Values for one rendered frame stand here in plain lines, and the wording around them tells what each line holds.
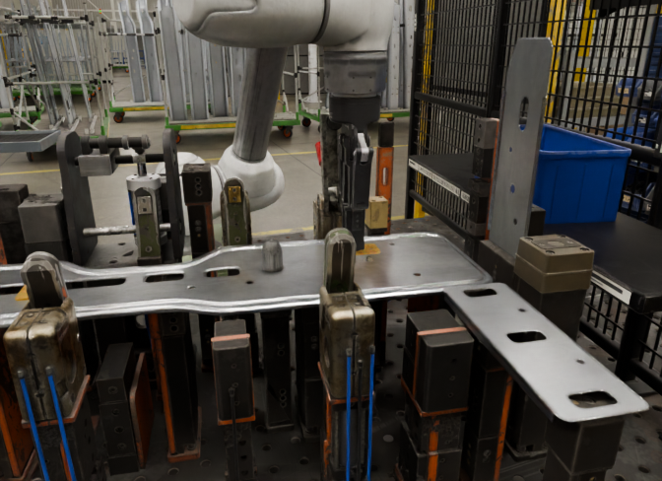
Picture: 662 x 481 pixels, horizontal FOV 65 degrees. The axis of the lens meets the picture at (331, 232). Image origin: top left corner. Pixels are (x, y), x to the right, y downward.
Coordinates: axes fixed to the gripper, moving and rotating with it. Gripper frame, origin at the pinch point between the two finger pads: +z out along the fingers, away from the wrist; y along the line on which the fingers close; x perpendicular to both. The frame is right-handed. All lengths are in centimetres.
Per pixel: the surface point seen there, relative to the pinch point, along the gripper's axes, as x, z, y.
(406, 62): 278, 4, -767
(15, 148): -56, -10, -27
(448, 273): 13.3, 6.0, 7.6
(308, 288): -8.6, 5.9, 8.3
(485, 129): 28.4, -12.1, -13.9
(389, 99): 248, 60, -756
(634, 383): 56, 35, 4
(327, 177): -1.4, -4.6, -13.6
